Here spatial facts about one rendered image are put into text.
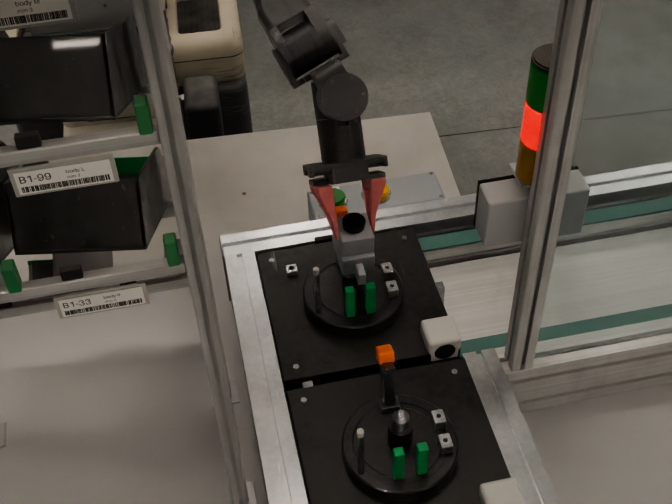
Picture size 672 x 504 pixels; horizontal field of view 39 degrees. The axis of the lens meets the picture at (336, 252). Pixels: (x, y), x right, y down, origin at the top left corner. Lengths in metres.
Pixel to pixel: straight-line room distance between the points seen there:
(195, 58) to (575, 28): 1.36
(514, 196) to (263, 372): 0.42
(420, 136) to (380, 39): 1.86
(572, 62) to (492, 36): 2.71
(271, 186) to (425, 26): 2.10
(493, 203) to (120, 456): 0.62
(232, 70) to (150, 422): 1.05
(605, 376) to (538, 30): 2.48
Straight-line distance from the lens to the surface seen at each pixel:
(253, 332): 1.33
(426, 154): 1.74
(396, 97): 3.33
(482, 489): 1.14
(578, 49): 0.96
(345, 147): 1.20
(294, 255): 1.40
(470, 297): 1.42
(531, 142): 1.04
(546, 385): 1.33
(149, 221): 0.98
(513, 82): 3.43
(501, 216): 1.10
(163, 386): 1.41
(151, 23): 0.77
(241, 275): 1.40
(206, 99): 2.08
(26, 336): 1.53
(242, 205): 1.65
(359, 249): 1.23
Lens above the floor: 1.97
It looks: 45 degrees down
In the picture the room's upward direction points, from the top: 2 degrees counter-clockwise
